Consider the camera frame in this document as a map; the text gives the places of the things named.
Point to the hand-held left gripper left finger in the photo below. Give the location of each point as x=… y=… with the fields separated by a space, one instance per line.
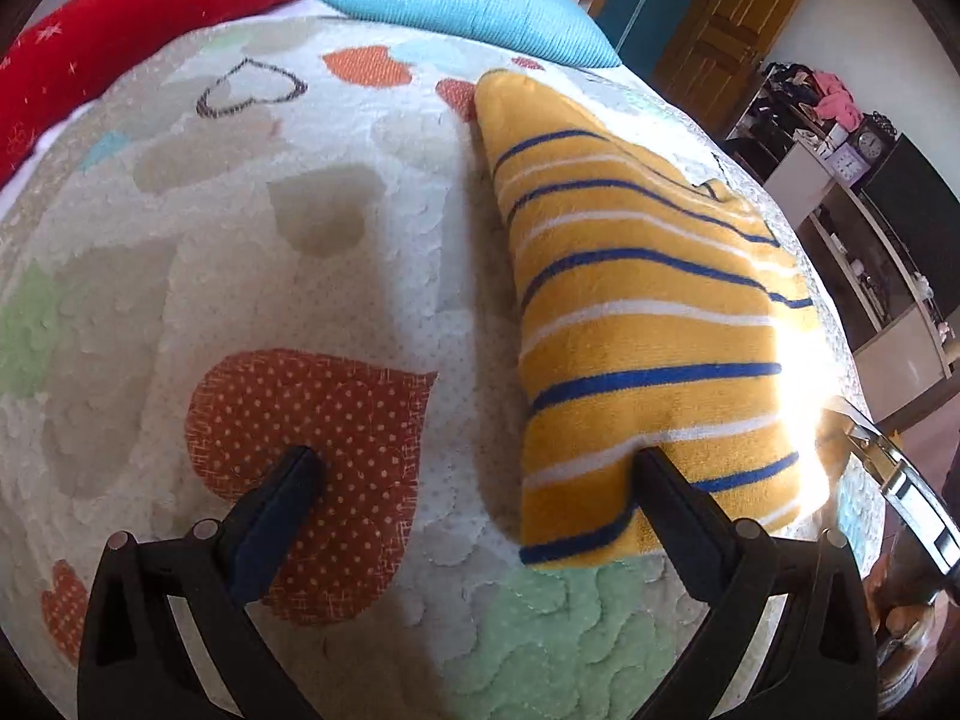
x=274 y=521

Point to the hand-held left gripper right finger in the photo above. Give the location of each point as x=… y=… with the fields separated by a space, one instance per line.
x=679 y=521

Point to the yellow striped small garment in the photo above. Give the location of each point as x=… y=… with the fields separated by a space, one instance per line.
x=637 y=300

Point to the heart-patterned quilted blanket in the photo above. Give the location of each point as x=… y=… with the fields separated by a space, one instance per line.
x=300 y=300

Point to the white shelf unit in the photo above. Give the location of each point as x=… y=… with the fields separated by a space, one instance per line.
x=847 y=240

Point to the black television screen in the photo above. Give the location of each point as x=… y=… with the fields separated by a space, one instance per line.
x=919 y=217

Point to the white square clock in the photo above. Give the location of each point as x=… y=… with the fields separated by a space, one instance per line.
x=847 y=163

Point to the dark round clock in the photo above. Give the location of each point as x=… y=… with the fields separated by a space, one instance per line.
x=871 y=142

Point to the pink cloth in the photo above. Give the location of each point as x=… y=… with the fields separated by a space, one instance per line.
x=836 y=101

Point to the pale pink bed sheet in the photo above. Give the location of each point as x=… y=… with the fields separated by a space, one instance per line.
x=30 y=165

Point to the red star-print pillow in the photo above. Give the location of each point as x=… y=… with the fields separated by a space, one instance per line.
x=112 y=45

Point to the brown wooden door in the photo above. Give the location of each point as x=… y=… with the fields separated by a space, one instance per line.
x=731 y=15

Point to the teal door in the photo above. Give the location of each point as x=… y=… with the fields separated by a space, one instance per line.
x=634 y=0

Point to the light blue pillow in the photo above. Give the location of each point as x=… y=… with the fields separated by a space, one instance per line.
x=480 y=4

